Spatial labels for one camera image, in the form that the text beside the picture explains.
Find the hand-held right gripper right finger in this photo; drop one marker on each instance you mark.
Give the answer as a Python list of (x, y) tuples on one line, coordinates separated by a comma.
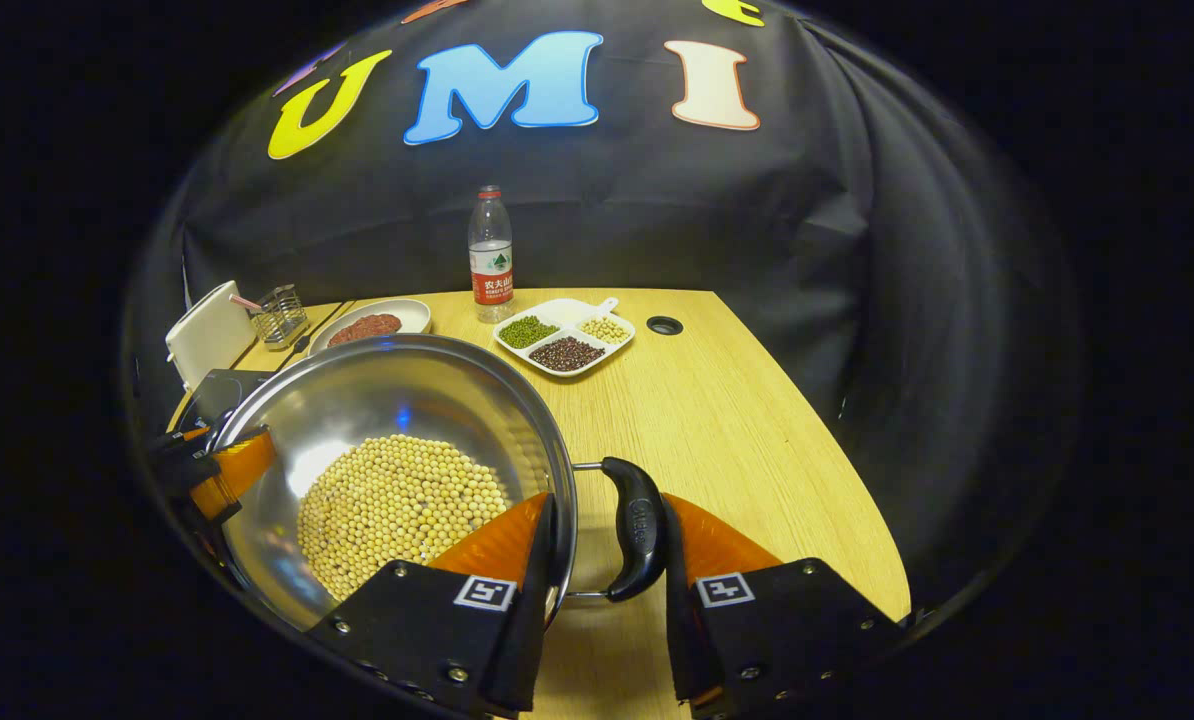
[(679, 620)]

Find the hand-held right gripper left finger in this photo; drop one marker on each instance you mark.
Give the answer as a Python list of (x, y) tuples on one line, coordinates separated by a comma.
[(535, 640)]

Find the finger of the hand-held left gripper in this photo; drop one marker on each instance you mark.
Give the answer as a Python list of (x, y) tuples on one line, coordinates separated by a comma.
[(177, 447), (237, 465)]

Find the black induction cooktop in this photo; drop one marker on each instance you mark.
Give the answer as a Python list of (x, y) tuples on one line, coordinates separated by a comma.
[(222, 385)]

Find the pile of yellow soybeans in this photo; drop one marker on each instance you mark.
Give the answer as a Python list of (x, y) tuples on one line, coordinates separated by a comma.
[(387, 510)]

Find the stainless steel pot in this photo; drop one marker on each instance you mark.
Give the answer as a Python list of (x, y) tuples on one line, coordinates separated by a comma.
[(407, 390)]

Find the white toaster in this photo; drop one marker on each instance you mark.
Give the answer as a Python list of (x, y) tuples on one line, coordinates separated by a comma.
[(207, 335)]

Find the pink stick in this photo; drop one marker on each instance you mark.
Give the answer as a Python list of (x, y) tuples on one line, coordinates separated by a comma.
[(245, 302)]

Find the red-brown meat patty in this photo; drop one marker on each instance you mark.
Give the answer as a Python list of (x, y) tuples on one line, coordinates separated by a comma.
[(382, 323), (345, 333)]

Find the white round plate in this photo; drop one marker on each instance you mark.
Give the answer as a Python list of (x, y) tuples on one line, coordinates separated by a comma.
[(412, 315)]

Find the pile of dark beans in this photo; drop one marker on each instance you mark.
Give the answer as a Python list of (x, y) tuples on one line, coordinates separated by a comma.
[(567, 354)]

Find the small pile of yellow beans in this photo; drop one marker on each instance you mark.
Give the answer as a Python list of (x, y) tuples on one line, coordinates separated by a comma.
[(604, 330)]

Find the pile of green beans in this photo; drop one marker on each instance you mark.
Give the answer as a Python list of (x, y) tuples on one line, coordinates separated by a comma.
[(528, 332)]

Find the clear plastic water bottle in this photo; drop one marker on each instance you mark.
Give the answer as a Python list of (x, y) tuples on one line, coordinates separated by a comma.
[(491, 270)]

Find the white divided dish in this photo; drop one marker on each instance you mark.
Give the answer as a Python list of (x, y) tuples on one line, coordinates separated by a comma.
[(567, 310)]

